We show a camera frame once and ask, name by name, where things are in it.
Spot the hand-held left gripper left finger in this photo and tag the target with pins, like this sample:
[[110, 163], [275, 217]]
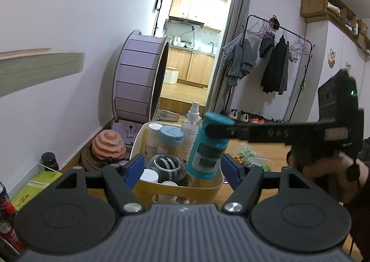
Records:
[[135, 165]]

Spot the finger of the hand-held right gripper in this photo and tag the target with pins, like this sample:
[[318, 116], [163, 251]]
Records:
[[254, 133]]

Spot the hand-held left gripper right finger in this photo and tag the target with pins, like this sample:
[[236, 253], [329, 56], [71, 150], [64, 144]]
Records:
[[231, 170]]

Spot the white plastic bottle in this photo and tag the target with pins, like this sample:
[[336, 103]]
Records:
[[149, 176]]

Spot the teal bottle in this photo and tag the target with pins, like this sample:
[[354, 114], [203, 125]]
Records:
[[208, 153]]

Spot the black gyro wrist ball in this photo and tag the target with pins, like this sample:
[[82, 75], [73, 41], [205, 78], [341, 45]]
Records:
[[166, 165]]

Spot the cream storage box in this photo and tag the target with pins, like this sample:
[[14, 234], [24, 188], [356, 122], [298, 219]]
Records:
[[202, 192]]

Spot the small white labelled bottle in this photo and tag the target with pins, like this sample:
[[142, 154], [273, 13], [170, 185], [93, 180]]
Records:
[[169, 184]]

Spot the grey cap bottle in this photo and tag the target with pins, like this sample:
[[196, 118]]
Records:
[[170, 137]]

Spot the person's right hand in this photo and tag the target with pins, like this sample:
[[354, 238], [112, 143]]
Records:
[[326, 176]]

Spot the orange shoe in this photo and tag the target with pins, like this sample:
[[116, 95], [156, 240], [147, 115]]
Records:
[[255, 119]]

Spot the white black sneaker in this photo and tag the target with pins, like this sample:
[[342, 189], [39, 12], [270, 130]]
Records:
[[243, 116], [232, 114]]

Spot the clear bag of green packets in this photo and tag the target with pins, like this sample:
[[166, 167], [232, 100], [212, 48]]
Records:
[[251, 155]]

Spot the white cap pill bottle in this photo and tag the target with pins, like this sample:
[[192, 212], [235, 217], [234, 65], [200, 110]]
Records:
[[153, 140]]

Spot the pink cat toy tower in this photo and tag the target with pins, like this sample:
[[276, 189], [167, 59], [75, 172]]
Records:
[[108, 143]]

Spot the round brown scratch pad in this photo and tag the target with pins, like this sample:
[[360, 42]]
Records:
[[88, 159]]

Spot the wooden desk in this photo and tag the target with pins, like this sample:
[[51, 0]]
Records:
[[96, 194]]

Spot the clear spray bottle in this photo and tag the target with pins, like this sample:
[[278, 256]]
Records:
[[189, 132]]

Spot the grey slipper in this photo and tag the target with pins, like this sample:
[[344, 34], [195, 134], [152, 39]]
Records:
[[169, 115]]

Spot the black hanging clothes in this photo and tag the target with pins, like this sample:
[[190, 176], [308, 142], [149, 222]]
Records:
[[274, 71]]

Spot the white wardrobe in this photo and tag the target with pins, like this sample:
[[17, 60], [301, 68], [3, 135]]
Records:
[[315, 48]]

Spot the black clothes rack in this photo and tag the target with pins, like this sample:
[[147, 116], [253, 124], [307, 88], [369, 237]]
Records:
[[310, 48]]

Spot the grey hanging clothes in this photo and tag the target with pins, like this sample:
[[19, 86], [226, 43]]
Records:
[[240, 59]]

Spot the small cardboard box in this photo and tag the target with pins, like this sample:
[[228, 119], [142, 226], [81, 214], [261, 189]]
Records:
[[362, 33]]

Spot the dark blue hanging shorts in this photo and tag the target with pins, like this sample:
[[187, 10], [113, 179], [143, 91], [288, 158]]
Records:
[[266, 48]]

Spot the wooden lower kitchen cabinets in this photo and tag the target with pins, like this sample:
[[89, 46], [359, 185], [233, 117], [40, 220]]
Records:
[[199, 67]]

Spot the wooden kitchen cabinets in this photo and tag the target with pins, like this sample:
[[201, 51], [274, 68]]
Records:
[[199, 67], [199, 4]]

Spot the dark jar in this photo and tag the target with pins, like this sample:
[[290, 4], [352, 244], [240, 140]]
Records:
[[49, 160]]

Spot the purple cat exercise wheel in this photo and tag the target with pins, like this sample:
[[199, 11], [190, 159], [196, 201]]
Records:
[[135, 77]]

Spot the white floor box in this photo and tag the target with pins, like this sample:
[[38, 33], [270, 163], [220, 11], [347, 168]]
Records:
[[171, 75]]

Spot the green carton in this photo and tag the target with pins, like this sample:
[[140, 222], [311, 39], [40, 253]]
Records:
[[37, 186]]

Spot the large cardboard box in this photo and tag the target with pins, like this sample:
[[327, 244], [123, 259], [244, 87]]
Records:
[[313, 3]]

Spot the grey curtain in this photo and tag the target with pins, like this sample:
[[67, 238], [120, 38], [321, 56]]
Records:
[[231, 19]]

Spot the range hood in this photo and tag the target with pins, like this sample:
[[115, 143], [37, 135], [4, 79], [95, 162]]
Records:
[[186, 21]]

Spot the blue soda can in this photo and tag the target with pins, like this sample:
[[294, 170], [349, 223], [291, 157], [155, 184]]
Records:
[[4, 197]]

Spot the wooden upper kitchen cabinets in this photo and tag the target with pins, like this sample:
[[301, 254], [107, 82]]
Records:
[[199, 4]]

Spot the red soda can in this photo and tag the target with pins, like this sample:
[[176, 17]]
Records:
[[11, 236]]

